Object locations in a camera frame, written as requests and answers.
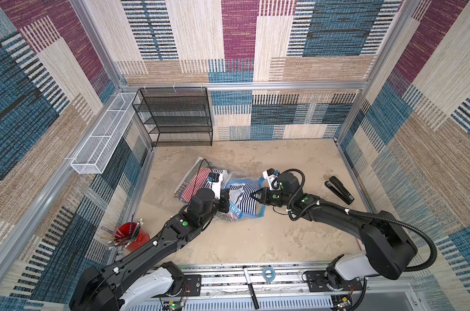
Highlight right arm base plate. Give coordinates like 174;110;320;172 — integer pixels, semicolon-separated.
301;270;364;294

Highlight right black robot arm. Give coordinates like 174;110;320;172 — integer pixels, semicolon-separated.
250;168;437;291

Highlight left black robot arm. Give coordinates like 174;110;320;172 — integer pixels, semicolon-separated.
69;188;230;310

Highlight navy white striped tank top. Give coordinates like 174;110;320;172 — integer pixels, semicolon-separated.
227;183;265;220

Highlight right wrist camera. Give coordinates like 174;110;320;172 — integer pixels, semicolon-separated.
262;168;280;190

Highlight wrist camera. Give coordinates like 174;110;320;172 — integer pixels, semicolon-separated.
207;172;223;199
262;168;280;190

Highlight black stapler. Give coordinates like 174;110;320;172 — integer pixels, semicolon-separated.
324;176;354;205

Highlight white wire mesh basket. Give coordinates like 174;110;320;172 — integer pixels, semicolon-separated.
70;93;135;174

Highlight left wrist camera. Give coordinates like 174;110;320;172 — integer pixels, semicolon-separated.
207;172;223;199

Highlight black marker pen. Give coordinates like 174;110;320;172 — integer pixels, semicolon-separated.
243;266;260;310

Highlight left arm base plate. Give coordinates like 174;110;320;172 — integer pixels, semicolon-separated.
166;274;202;299

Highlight red pencil cup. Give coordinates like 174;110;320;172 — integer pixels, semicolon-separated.
100;213;151;252

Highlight clear vacuum bag blue zipper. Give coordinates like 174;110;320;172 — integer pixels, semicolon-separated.
174;158;266;222

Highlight blue tape roll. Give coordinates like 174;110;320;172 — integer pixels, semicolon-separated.
262;266;276;282

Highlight black wire mesh shelf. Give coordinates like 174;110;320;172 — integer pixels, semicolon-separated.
133;87;214;147

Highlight red white striped tank top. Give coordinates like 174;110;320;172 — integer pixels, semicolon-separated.
175;167;223;203

